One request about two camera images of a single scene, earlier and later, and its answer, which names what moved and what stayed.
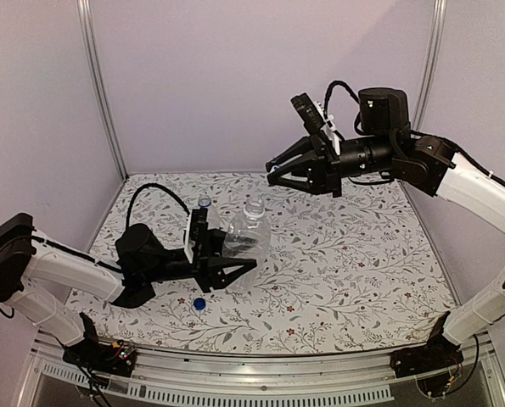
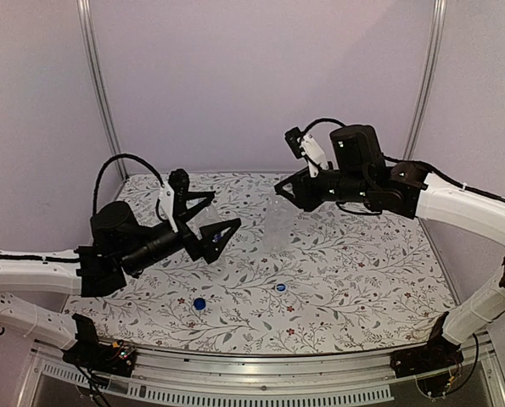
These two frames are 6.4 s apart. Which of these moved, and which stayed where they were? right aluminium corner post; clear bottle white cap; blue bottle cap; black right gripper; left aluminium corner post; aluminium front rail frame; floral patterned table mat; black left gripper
Moved: black right gripper; black left gripper; clear bottle white cap
Stayed: aluminium front rail frame; blue bottle cap; left aluminium corner post; right aluminium corner post; floral patterned table mat
